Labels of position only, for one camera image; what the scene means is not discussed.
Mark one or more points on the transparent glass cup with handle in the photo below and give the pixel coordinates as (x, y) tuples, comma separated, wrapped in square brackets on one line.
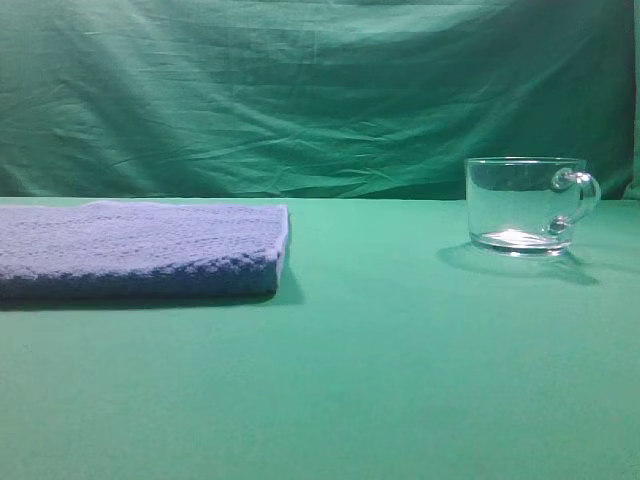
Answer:
[(527, 206)]

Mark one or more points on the folded blue towel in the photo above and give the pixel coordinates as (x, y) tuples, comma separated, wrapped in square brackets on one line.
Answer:
[(110, 249)]

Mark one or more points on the green cloth backdrop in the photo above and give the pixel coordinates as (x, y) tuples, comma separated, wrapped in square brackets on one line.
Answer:
[(347, 99)]

